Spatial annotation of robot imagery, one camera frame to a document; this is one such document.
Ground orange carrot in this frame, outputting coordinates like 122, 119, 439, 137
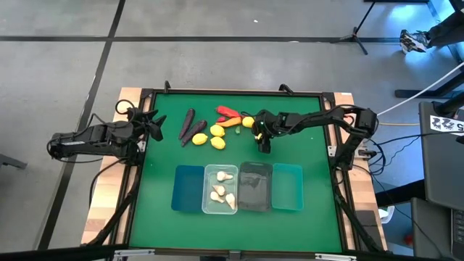
215, 116, 244, 129

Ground black desk top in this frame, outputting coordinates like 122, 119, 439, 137
418, 101, 464, 212

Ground black cabinet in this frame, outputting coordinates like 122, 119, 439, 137
410, 196, 464, 261

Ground teal plastic basket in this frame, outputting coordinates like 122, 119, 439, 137
271, 162, 305, 212

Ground person's leg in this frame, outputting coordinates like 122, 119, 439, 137
425, 9, 464, 49

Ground person's shoe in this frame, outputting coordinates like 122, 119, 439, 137
399, 29, 431, 55

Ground white printed paper tag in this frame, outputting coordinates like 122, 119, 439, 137
429, 115, 464, 136

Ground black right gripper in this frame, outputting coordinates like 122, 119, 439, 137
252, 109, 288, 155

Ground clear plastic basket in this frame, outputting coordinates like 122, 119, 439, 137
201, 163, 240, 216

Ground black floor tripod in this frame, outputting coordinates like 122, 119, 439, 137
329, 0, 379, 57

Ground black desk foot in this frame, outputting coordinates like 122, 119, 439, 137
394, 70, 464, 100

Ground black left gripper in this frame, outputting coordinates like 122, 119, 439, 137
126, 108, 168, 143

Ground smoky grey plastic basket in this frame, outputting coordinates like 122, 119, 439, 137
237, 161, 274, 213

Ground large red pepper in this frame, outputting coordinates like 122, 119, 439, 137
215, 105, 242, 120

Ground dark blue plastic basket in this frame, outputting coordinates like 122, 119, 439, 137
170, 165, 206, 212

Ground black rig frame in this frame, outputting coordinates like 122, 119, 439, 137
80, 80, 391, 261

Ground white floor cable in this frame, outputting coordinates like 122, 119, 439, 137
376, 62, 464, 117

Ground white cup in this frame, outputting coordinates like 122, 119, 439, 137
378, 204, 397, 225

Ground yellow floor cable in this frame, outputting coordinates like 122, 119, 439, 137
378, 121, 421, 128

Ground dark purple eggplants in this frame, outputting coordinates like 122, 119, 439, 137
180, 119, 209, 148

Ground purple carrot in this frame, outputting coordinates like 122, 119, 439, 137
178, 107, 196, 141

